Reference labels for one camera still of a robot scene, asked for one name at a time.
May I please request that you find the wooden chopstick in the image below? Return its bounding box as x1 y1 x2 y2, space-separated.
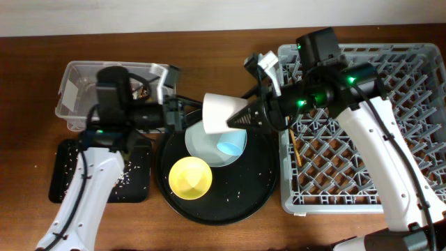
289 129 302 167

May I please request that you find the grey dishwasher rack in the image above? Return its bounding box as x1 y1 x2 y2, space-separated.
279 43 445 215

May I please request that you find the yellow bowl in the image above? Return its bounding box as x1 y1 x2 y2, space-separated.
168 157 213 200

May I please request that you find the clear plastic bin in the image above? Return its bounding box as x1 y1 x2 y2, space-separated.
55 61 155 132

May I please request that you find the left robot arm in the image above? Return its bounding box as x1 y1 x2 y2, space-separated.
36 64 203 250

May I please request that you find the light blue cup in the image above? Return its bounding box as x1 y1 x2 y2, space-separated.
217 130 247 156

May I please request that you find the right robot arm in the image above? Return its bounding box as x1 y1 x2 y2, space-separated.
274 28 445 250

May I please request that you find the black rectangular tray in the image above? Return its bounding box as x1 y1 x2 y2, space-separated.
48 139 153 204

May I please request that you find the grey plate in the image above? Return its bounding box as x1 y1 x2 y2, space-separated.
185 121 247 167

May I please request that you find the round black tray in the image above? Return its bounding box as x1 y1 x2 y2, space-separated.
155 131 279 226

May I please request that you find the pink cup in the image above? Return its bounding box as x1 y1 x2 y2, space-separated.
202 93 249 134

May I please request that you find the gold foil wrapper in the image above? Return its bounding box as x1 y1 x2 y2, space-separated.
137 86 151 100

